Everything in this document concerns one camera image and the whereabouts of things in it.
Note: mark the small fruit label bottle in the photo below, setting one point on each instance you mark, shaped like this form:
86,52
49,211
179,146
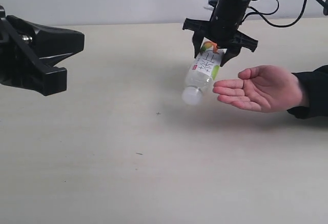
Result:
202,73

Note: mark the person's open hand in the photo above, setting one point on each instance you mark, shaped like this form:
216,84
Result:
265,89

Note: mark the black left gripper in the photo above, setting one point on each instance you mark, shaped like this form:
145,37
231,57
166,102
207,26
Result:
50,44

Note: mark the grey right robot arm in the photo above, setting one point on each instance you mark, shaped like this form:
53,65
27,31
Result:
222,27

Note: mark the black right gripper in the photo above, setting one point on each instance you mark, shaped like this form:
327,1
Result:
222,29

